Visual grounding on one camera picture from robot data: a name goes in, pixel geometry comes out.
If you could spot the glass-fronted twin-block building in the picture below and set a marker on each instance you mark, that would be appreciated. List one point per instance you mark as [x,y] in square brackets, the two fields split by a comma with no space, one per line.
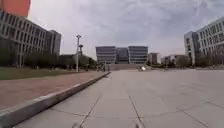
[106,55]

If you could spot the wide stone steps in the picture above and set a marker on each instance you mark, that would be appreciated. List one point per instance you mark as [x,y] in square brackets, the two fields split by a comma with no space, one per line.
[125,66]

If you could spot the tower mast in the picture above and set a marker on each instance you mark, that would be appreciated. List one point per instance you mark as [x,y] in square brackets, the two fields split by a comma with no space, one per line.
[80,50]

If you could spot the lamp pole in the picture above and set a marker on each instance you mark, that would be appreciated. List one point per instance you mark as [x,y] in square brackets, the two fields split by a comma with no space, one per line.
[77,53]

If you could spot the small building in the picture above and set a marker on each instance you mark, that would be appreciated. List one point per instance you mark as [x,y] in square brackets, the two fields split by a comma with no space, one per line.
[153,58]

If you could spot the grey slab plaza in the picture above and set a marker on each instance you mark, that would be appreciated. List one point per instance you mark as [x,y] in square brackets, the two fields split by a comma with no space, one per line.
[150,96]

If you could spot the low pale building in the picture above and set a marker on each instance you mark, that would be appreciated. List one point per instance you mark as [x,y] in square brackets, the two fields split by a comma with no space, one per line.
[171,59]

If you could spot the row of trees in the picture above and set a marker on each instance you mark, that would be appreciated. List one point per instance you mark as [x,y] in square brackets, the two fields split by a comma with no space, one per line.
[206,61]
[43,60]

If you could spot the grey stone kerb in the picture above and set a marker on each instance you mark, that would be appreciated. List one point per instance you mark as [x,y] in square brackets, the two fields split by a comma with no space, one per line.
[50,99]

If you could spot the red brick pavement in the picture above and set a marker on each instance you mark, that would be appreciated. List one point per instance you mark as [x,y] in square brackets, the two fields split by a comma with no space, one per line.
[33,88]

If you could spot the grass strip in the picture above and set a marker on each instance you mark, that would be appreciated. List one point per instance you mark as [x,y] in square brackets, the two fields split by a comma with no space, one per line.
[20,73]

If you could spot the large grey building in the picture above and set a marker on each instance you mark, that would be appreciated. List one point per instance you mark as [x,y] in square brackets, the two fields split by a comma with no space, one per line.
[23,33]

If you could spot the pale grid-window building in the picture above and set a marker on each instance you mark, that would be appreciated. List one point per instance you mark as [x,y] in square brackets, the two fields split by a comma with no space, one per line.
[210,40]

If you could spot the orange building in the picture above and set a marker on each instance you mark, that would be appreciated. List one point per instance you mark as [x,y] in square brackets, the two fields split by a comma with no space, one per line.
[15,6]

